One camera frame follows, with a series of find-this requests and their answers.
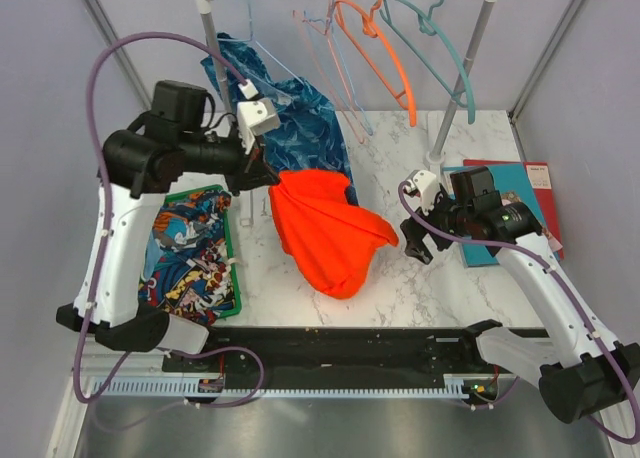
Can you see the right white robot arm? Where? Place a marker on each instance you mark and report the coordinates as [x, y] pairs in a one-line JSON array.
[[585, 369]]

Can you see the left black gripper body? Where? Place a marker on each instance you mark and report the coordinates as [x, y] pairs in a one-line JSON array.
[[241, 163]]

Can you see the white cable duct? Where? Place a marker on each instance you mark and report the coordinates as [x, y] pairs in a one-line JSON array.
[[193, 387]]

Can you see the orange shorts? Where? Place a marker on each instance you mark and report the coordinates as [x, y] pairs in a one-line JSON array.
[[332, 242]]

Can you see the red book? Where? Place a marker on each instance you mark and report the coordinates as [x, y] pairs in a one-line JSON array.
[[539, 176]]

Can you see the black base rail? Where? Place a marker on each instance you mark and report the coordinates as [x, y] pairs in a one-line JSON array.
[[353, 358]]

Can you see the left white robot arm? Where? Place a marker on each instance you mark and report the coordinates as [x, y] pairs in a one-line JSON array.
[[141, 162]]

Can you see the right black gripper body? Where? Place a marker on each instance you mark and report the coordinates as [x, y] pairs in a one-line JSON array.
[[446, 215]]

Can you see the blue patterned shorts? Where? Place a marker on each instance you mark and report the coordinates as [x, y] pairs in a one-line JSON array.
[[310, 136]]

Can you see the colourful comic print shorts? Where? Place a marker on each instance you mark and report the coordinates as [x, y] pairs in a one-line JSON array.
[[195, 263]]

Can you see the light blue wire hanger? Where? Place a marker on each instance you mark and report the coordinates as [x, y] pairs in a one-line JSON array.
[[253, 38]]

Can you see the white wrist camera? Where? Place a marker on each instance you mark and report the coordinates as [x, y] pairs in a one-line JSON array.
[[424, 185], [256, 114]]

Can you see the orange plastic hanger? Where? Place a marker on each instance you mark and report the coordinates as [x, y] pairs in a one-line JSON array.
[[360, 27]]

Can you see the teal folder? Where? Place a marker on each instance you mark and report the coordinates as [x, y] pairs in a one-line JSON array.
[[507, 177]]

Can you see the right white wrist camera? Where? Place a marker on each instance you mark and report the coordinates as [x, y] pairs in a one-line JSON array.
[[424, 185]]

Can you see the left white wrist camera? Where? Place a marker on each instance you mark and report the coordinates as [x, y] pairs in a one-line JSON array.
[[256, 114]]

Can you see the pink illustrated book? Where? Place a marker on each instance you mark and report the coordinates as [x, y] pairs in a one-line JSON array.
[[512, 197]]

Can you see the green plastic basket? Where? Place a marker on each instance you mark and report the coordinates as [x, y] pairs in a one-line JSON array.
[[232, 263]]

